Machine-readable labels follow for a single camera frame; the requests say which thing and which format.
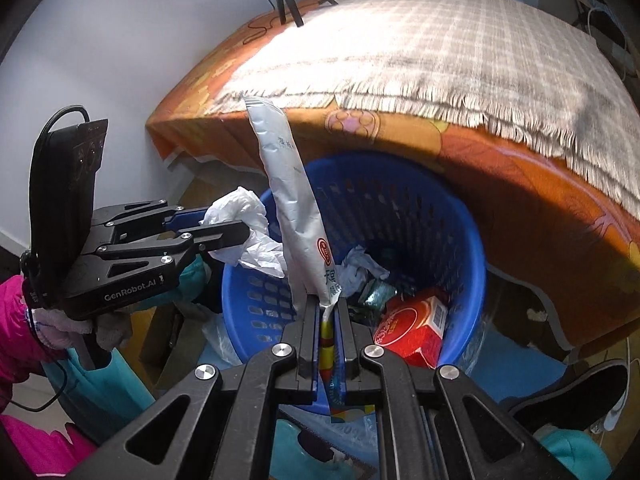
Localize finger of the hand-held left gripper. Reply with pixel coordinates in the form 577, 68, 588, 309
97, 220, 252, 262
92, 200, 213, 244

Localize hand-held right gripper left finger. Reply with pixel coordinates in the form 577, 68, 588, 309
65, 294, 321, 480

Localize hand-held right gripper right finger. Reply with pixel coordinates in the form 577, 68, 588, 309
336, 300, 576, 480

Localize white tissue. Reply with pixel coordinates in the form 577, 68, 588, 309
199, 186, 288, 278
340, 245, 391, 293

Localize red cardboard box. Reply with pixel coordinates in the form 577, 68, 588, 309
372, 287, 451, 371

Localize silver foil packet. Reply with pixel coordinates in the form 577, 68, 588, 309
243, 95, 351, 413

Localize blue plastic basket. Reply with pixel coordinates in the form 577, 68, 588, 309
220, 151, 488, 456

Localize person's left forearm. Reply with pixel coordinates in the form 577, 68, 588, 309
0, 275, 66, 378

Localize person's left hand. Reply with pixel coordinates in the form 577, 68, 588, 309
30, 305, 132, 354

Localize dark green shiny wrapper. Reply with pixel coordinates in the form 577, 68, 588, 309
359, 279, 402, 311

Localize clear plastic bag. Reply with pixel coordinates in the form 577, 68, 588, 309
201, 307, 251, 368

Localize brown cardboard box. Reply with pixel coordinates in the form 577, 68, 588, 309
139, 305, 201, 393

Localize teal fleece pants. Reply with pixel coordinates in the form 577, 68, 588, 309
42, 255, 618, 480

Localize bed with checkered blanket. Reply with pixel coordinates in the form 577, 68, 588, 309
145, 0, 640, 351

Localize black slipper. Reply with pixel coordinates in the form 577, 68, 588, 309
500, 362, 628, 436

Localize pink jacket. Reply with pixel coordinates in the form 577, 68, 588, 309
0, 412, 98, 476

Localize beige checked blanket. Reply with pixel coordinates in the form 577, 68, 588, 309
220, 0, 640, 206

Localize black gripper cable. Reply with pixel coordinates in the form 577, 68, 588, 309
0, 105, 93, 411

